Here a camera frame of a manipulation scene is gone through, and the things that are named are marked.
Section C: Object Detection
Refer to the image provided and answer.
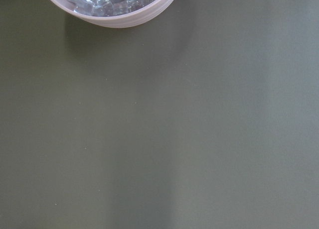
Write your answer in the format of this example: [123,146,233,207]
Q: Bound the pink bowl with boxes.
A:
[50,0,174,28]

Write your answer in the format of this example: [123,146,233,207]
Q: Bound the clear ice cubes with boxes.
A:
[67,0,155,17]

